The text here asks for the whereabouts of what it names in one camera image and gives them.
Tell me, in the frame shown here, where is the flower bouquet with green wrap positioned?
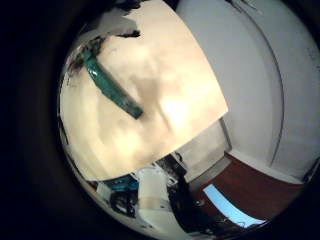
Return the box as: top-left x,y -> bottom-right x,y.
67,35 -> 145,120

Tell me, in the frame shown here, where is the blue lit monitor screen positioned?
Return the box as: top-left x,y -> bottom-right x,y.
202,183 -> 267,229

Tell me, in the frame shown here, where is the red-brown wooden desk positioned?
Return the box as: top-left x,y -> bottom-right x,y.
193,152 -> 306,231

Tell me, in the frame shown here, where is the teal box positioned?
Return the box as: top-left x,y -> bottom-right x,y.
102,174 -> 140,192

